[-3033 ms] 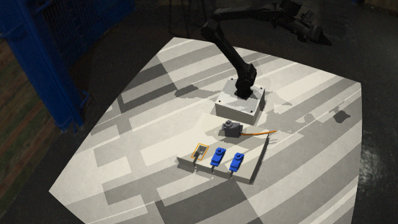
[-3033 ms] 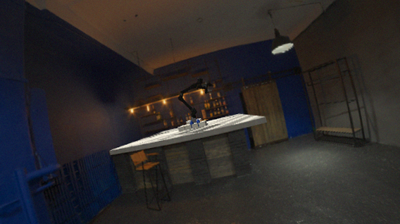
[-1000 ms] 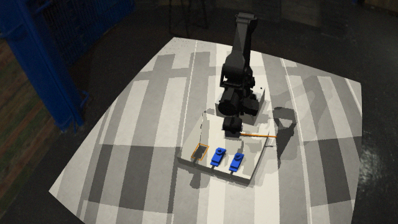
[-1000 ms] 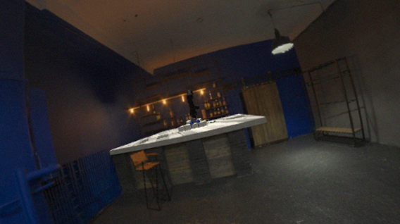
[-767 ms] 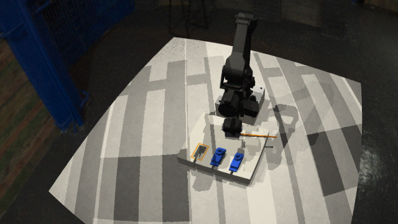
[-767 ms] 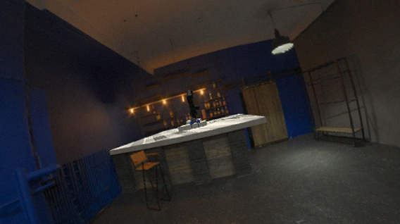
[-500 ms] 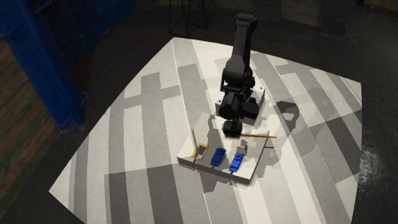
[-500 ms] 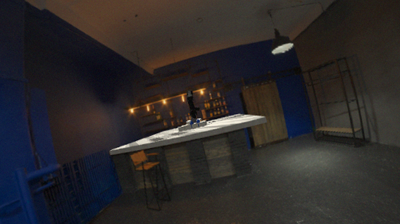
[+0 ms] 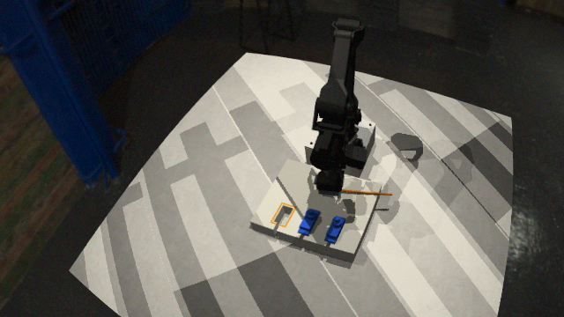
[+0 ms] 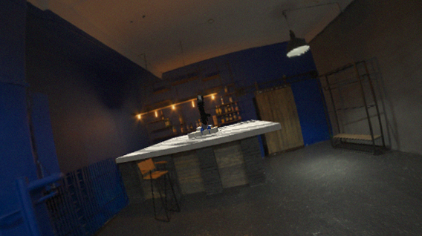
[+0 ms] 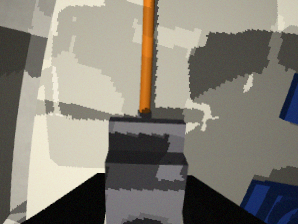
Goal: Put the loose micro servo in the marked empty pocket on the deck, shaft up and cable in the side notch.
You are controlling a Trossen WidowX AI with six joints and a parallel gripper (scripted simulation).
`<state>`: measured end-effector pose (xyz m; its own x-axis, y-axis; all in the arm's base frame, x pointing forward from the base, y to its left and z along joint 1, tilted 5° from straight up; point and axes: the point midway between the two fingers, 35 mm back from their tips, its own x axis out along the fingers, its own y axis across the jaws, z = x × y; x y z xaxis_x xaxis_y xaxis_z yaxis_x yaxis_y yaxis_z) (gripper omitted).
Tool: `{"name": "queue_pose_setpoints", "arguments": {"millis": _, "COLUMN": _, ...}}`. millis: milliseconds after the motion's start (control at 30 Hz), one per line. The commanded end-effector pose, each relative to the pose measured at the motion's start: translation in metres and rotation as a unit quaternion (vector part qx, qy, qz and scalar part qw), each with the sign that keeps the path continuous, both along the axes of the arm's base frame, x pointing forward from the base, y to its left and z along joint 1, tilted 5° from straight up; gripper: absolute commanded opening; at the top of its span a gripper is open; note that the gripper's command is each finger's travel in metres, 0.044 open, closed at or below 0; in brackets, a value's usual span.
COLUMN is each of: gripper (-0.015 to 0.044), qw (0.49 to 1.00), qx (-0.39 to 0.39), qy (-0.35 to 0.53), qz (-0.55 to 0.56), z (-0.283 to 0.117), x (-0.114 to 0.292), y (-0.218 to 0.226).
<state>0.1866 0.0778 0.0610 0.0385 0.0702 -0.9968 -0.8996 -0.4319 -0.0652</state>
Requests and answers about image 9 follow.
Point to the white flat rectangular deck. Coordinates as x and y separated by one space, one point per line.
294 212

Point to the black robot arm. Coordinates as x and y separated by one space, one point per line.
337 103

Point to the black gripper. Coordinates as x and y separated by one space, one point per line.
332 180

